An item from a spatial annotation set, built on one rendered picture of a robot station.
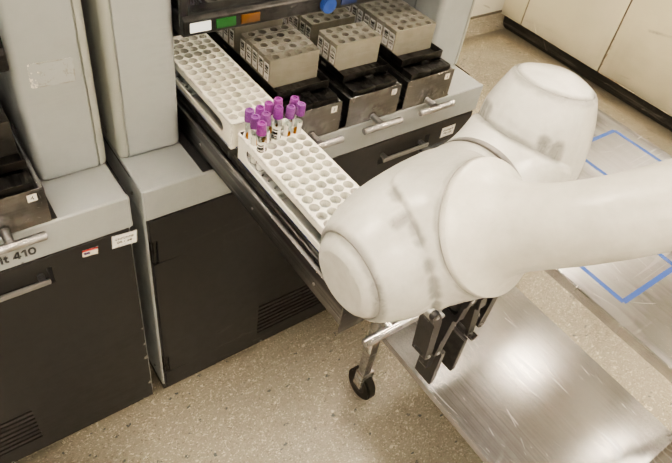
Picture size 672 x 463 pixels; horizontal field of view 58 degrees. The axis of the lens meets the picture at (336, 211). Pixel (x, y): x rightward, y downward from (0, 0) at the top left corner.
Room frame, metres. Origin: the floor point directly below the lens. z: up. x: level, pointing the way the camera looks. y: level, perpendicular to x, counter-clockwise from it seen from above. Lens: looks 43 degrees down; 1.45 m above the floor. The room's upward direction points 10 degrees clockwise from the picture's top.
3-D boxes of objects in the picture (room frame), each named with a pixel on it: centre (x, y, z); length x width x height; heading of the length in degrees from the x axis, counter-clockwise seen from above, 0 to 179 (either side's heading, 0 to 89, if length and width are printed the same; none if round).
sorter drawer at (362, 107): (1.30, 0.18, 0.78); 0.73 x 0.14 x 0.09; 42
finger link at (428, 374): (0.46, -0.15, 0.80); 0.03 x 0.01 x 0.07; 43
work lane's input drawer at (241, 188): (0.80, 0.13, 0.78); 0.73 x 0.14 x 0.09; 42
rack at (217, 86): (0.93, 0.25, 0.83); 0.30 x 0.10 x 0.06; 42
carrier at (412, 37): (1.23, -0.09, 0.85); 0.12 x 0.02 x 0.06; 131
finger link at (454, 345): (0.49, -0.18, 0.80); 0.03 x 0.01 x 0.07; 43
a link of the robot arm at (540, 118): (0.46, -0.16, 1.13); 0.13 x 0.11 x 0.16; 141
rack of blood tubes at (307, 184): (0.70, 0.04, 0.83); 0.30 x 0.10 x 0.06; 42
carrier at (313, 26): (1.19, 0.08, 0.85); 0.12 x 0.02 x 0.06; 132
